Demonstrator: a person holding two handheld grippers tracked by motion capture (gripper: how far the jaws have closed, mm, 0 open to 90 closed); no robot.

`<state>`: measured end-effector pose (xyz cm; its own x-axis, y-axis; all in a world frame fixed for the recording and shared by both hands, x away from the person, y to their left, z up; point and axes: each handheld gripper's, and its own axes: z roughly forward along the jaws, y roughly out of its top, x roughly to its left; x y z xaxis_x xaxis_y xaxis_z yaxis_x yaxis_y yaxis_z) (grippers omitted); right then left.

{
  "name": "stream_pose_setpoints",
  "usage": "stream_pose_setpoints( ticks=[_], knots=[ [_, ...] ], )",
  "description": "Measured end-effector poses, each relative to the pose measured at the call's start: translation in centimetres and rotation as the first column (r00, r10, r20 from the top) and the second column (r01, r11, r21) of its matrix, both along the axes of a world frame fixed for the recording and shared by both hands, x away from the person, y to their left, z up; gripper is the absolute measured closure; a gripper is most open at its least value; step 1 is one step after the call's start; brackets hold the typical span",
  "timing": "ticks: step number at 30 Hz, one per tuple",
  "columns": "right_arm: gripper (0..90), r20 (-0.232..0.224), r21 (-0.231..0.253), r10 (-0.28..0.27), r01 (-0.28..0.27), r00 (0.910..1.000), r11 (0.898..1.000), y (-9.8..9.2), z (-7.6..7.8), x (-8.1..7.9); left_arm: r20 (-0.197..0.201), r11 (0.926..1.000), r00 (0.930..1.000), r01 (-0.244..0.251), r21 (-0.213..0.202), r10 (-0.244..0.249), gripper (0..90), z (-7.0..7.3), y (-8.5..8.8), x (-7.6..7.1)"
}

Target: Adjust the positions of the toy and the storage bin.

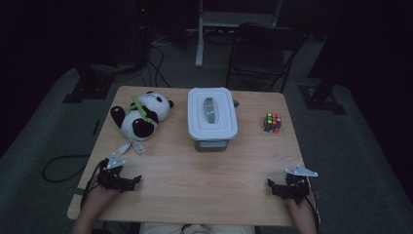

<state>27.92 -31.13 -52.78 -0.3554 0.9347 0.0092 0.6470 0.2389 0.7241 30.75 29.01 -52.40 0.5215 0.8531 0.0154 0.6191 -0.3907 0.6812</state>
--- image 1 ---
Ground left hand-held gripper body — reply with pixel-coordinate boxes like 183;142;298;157
96;152;137;192

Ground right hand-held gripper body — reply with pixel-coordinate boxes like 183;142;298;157
280;164;319;205

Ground colourful puzzle cube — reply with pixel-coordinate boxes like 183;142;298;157
263;112;282;135

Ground clear plastic storage box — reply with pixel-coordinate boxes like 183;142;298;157
194;98;241;153

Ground panda plush toy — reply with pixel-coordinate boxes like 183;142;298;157
110;91;174;154

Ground white plastic box lid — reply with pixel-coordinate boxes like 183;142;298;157
187;87;239;141

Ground person's right hand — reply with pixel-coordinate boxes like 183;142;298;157
287;194;319;216

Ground person's left hand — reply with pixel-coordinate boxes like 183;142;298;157
86;181;122;211

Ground black stand with flat base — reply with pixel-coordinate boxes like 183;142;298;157
62;61;115;104
298;0;348;116

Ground black folding chair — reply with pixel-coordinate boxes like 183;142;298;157
225;21;307;94

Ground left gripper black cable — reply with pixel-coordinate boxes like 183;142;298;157
79;160;104;210

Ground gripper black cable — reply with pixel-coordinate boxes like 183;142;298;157
79;160;104;210
303;194;320;234

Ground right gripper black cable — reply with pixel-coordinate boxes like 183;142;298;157
303;194;320;234

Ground black cable loop on floor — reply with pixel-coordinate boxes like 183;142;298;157
42;154;93;183

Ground black cables on floor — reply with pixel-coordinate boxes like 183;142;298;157
142;42;171;89

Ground white metal stand frame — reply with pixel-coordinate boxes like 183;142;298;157
194;0;284;68

